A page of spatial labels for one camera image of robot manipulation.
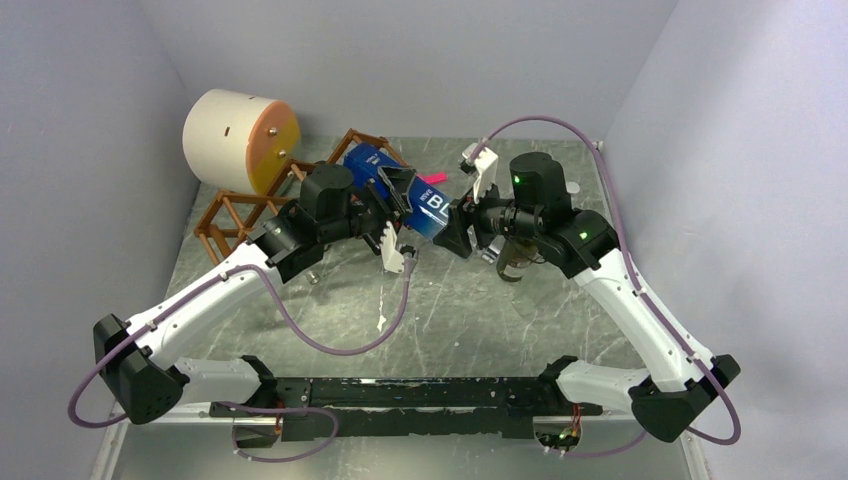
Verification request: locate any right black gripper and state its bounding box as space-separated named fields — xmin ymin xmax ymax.
xmin=433 ymin=171 xmax=541 ymax=259

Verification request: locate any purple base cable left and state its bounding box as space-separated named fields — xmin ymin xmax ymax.
xmin=218 ymin=400 xmax=342 ymax=464

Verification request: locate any cream cylinder with orange face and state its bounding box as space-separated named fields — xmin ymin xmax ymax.
xmin=182 ymin=89 xmax=301 ymax=195

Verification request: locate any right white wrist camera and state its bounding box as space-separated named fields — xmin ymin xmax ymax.
xmin=459 ymin=142 xmax=498 ymax=204

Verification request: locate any blue glass bottle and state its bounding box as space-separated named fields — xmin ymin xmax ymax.
xmin=343 ymin=144 xmax=452 ymax=240

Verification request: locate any black base bar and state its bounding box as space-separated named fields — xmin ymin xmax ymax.
xmin=209 ymin=377 xmax=603 ymax=446

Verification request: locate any clear slim glass bottle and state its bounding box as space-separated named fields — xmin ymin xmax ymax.
xmin=302 ymin=265 xmax=326 ymax=286

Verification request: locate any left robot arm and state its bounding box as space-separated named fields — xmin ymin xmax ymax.
xmin=94 ymin=164 xmax=417 ymax=425

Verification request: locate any brown wooden wine rack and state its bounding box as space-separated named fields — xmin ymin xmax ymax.
xmin=193 ymin=129 xmax=407 ymax=265

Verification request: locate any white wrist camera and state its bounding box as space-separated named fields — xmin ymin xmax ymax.
xmin=380 ymin=221 xmax=418 ymax=274
xmin=459 ymin=142 xmax=498 ymax=204

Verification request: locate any olive green wine bottle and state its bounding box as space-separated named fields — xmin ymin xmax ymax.
xmin=496 ymin=239 xmax=544 ymax=283

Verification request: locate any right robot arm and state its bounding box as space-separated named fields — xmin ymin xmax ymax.
xmin=434 ymin=149 xmax=740 ymax=442

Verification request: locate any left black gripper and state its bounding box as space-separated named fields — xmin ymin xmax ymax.
xmin=322 ymin=166 xmax=417 ymax=251

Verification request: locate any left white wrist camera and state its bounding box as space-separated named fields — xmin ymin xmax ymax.
xmin=380 ymin=221 xmax=418 ymax=274

